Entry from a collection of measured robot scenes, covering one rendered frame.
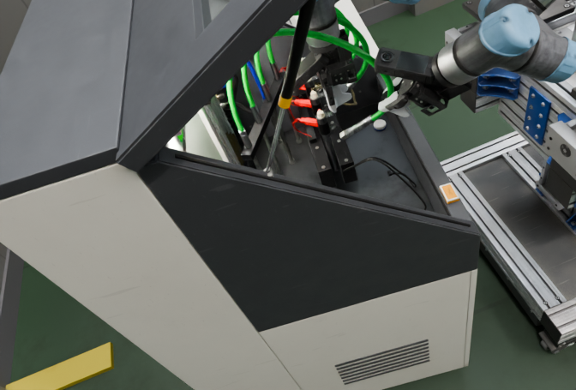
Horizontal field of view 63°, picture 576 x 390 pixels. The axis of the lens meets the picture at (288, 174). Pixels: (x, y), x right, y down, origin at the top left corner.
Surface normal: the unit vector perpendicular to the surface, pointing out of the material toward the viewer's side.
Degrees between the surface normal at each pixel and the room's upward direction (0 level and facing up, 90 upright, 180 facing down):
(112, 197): 90
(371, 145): 0
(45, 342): 0
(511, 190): 0
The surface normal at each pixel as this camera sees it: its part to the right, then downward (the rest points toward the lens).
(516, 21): 0.38, -0.21
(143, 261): 0.18, 0.71
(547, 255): -0.25, -0.63
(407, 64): -0.15, -0.41
